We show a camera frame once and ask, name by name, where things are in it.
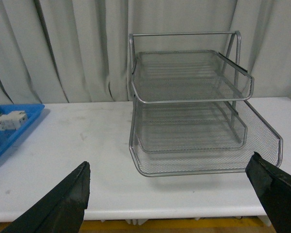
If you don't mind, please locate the grey curtain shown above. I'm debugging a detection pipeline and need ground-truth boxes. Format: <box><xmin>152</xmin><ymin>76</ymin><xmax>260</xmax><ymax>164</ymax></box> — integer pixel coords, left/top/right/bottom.
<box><xmin>0</xmin><ymin>0</ymin><xmax>291</xmax><ymax>104</ymax></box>

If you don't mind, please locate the blue plastic tray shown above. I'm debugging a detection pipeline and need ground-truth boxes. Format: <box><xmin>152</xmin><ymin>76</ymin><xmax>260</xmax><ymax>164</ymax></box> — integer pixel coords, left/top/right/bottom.
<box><xmin>0</xmin><ymin>104</ymin><xmax>45</xmax><ymax>157</ymax></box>

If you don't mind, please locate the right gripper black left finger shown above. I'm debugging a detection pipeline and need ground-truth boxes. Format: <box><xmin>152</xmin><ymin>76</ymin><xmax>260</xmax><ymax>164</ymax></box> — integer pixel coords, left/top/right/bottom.
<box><xmin>2</xmin><ymin>161</ymin><xmax>90</xmax><ymax>233</ymax></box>

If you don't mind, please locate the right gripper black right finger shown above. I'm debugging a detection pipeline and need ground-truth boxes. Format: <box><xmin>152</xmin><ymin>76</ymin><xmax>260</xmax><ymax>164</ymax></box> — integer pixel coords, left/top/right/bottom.
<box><xmin>245</xmin><ymin>152</ymin><xmax>291</xmax><ymax>233</ymax></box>

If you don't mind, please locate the silver mesh tray rack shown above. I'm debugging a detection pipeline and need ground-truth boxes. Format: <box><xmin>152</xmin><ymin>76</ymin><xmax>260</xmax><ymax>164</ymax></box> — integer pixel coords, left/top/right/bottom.
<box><xmin>129</xmin><ymin>31</ymin><xmax>283</xmax><ymax>177</ymax></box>

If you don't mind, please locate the white circuit breaker block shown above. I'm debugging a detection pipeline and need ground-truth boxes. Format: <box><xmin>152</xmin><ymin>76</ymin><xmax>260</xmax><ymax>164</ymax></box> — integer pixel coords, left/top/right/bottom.
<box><xmin>0</xmin><ymin>111</ymin><xmax>28</xmax><ymax>131</ymax></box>

